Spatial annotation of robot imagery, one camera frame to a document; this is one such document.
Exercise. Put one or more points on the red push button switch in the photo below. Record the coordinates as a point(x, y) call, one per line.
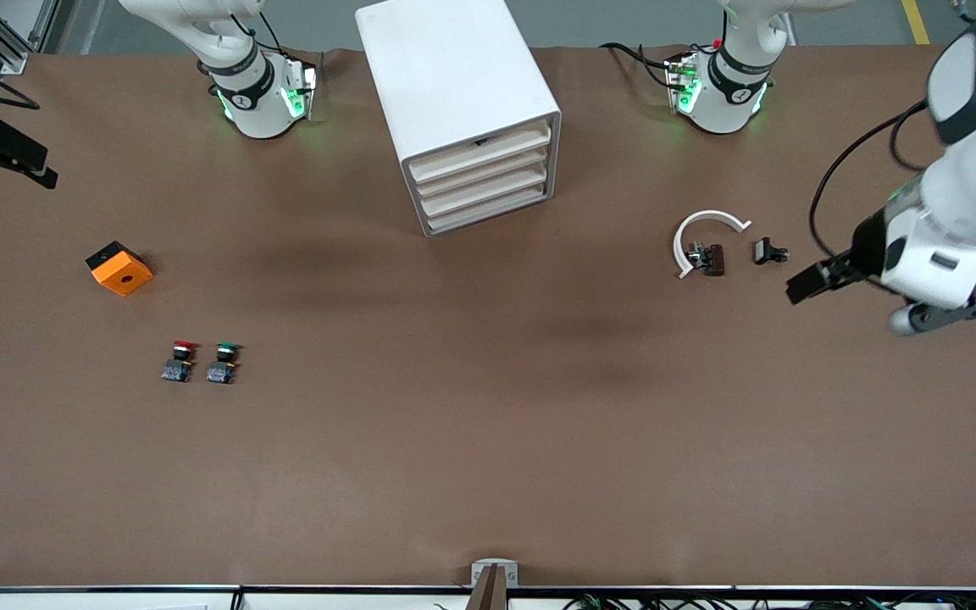
point(176, 370)

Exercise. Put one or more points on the brown camera pole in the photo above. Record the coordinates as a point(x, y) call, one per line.
point(488, 593)

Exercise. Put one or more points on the green push button switch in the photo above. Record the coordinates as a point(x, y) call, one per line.
point(219, 373)

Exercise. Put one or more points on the small black clip part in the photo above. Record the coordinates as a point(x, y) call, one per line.
point(763, 251)

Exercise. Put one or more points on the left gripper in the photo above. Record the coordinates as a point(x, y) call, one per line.
point(863, 247)

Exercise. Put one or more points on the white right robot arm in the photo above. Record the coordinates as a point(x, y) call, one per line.
point(259, 110)

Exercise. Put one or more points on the aluminium frame profile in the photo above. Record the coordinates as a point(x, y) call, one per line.
point(5, 47)

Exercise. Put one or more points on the orange box with hole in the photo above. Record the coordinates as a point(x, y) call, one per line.
point(124, 275)

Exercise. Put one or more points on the grey metal bracket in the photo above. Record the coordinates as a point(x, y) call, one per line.
point(495, 564)

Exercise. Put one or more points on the brown black switch block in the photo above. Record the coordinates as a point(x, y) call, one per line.
point(714, 260)

